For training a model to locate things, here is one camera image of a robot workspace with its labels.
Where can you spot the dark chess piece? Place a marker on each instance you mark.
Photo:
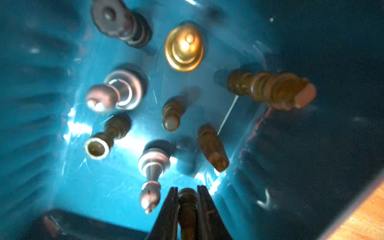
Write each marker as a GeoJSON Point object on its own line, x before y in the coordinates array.
{"type": "Point", "coordinates": [284, 91]}
{"type": "Point", "coordinates": [115, 20]}
{"type": "Point", "coordinates": [98, 146]}
{"type": "Point", "coordinates": [172, 113]}
{"type": "Point", "coordinates": [212, 147]}
{"type": "Point", "coordinates": [188, 213]}

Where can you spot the silver chess piece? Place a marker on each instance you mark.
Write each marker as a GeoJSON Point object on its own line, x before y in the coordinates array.
{"type": "Point", "coordinates": [121, 90]}
{"type": "Point", "coordinates": [153, 164]}

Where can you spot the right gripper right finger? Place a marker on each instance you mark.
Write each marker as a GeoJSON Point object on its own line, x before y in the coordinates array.
{"type": "Point", "coordinates": [210, 223]}

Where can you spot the teal plastic storage box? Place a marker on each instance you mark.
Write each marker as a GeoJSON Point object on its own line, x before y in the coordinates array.
{"type": "Point", "coordinates": [293, 175]}

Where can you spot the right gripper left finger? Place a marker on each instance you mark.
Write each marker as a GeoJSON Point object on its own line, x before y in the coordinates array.
{"type": "Point", "coordinates": [166, 225]}

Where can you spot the gold chess piece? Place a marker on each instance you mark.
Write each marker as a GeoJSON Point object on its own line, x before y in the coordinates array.
{"type": "Point", "coordinates": [184, 48]}

